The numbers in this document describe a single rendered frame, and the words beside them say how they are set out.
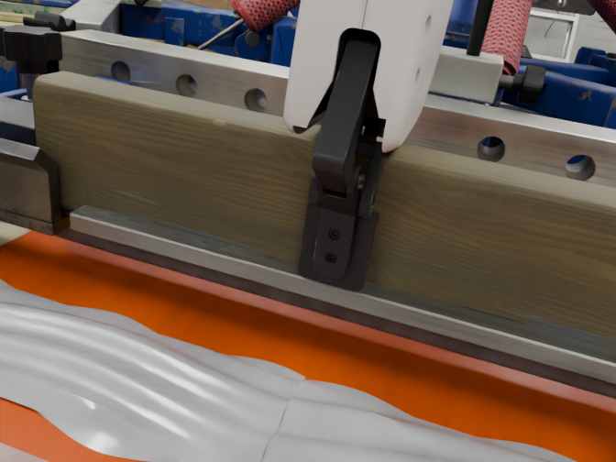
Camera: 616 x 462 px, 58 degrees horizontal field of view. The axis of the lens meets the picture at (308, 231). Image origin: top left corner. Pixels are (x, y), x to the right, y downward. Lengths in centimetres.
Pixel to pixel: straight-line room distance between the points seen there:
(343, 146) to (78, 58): 43
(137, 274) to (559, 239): 23
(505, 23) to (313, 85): 53
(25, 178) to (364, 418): 21
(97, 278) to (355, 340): 15
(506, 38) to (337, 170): 53
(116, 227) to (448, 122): 28
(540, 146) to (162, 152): 30
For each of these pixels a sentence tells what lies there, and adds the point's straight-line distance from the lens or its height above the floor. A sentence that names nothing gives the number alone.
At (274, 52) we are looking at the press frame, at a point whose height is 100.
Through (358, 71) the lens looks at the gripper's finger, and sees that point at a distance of 21.
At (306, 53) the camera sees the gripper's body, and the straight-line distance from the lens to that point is 21.
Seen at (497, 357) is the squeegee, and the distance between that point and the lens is 30.
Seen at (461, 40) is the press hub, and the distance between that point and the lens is 100.
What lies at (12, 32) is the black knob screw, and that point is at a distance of 46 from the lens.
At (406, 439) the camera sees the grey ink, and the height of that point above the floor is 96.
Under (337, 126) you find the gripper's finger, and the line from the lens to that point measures 20.
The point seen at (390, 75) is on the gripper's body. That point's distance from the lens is 21.
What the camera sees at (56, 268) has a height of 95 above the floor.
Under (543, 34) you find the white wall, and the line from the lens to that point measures 439.
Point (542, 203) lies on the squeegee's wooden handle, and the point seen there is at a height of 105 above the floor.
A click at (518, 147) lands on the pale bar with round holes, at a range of 47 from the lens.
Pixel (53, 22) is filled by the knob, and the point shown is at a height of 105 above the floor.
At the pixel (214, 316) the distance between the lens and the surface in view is 31.
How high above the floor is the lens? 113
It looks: 26 degrees down
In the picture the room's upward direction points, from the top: 8 degrees clockwise
